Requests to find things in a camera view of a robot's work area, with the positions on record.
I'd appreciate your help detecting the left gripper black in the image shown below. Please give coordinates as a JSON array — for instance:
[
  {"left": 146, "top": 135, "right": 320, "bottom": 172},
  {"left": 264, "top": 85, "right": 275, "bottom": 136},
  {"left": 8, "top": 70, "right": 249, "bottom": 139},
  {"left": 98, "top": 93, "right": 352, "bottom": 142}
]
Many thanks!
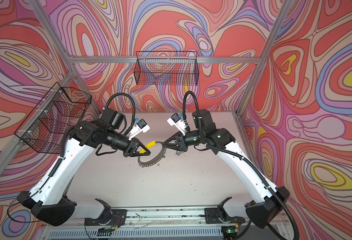
[{"left": 106, "top": 130, "right": 153, "bottom": 158}]

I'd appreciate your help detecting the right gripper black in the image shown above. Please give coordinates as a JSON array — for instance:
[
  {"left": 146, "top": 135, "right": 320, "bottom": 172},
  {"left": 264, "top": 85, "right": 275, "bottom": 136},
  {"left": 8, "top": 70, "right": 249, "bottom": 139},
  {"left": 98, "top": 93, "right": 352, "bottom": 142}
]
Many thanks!
[{"left": 164, "top": 129, "right": 206, "bottom": 153}]

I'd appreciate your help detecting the metal keyring disc yellow handle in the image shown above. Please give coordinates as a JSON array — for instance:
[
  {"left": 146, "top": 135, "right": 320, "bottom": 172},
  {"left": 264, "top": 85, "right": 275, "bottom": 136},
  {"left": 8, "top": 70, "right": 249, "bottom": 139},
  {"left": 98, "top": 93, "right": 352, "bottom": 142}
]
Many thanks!
[{"left": 138, "top": 141, "right": 167, "bottom": 168}]

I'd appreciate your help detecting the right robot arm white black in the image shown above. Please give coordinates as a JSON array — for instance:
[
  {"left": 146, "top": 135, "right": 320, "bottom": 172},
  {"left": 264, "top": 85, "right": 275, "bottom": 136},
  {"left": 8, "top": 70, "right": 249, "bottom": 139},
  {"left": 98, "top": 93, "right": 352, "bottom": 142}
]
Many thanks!
[{"left": 163, "top": 91, "right": 300, "bottom": 240}]

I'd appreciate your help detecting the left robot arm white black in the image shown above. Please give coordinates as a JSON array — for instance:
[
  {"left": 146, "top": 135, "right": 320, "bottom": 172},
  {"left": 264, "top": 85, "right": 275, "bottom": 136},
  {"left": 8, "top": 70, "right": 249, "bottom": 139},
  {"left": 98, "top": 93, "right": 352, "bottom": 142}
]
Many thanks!
[{"left": 16, "top": 93, "right": 151, "bottom": 226}]

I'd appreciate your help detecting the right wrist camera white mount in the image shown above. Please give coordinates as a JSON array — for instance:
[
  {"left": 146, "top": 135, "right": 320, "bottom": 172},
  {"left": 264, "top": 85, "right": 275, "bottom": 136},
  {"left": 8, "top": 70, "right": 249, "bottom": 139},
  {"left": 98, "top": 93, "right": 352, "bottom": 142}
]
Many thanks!
[{"left": 167, "top": 113, "right": 187, "bottom": 136}]

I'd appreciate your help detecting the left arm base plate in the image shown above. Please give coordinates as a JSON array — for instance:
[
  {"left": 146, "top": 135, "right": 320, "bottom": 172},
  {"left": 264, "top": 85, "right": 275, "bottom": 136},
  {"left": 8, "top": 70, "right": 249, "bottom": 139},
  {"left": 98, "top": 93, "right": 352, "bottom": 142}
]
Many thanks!
[{"left": 85, "top": 209, "right": 128, "bottom": 227}]

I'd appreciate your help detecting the black wire basket back wall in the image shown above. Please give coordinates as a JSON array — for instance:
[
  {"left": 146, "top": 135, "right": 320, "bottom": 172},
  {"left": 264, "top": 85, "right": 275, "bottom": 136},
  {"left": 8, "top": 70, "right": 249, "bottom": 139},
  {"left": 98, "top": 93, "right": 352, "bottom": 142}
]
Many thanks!
[{"left": 134, "top": 50, "right": 199, "bottom": 86}]

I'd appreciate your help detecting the black wire basket wall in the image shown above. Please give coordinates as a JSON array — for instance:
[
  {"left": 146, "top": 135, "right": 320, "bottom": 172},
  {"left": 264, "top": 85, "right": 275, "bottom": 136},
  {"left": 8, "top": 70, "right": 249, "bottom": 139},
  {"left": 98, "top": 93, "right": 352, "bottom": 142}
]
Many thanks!
[
  {"left": 14, "top": 83, "right": 92, "bottom": 154},
  {"left": 134, "top": 50, "right": 199, "bottom": 86}
]

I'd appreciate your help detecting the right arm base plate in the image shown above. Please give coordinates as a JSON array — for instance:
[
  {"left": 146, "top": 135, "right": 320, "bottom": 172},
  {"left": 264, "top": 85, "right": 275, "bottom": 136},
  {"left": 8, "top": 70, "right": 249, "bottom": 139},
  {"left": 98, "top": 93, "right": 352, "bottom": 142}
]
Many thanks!
[{"left": 200, "top": 207, "right": 246, "bottom": 225}]

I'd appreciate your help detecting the black wire basket left wall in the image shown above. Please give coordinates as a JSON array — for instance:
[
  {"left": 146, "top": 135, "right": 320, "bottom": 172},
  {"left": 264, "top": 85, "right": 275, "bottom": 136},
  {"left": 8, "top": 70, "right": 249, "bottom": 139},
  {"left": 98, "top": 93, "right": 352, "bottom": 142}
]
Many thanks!
[{"left": 14, "top": 83, "right": 92, "bottom": 154}]

